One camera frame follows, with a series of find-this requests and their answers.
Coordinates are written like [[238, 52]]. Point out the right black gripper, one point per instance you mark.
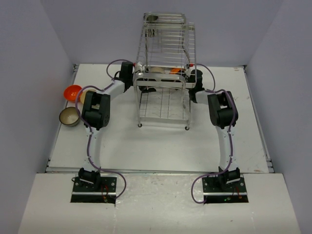
[[183, 73]]

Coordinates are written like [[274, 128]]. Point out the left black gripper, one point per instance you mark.
[[146, 88]]

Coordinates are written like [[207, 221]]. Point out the orange bowl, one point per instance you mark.
[[175, 71], [71, 92]]

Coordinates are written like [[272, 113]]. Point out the cream beige bowl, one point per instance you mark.
[[82, 97]]

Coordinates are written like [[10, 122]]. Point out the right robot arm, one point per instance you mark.
[[223, 116]]

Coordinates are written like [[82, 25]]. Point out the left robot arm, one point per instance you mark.
[[96, 115]]

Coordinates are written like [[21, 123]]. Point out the metal two-tier dish rack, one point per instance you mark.
[[165, 69]]

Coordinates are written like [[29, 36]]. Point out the metal utensil cup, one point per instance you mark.
[[150, 28]]

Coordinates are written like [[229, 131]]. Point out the orange bowl on table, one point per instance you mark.
[[71, 92]]

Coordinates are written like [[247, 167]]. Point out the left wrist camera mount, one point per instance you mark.
[[139, 67]]

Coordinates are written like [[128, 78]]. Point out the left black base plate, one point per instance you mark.
[[104, 192]]

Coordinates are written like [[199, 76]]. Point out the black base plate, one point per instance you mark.
[[104, 192], [216, 193]]

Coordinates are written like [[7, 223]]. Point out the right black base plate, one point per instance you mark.
[[216, 193]]

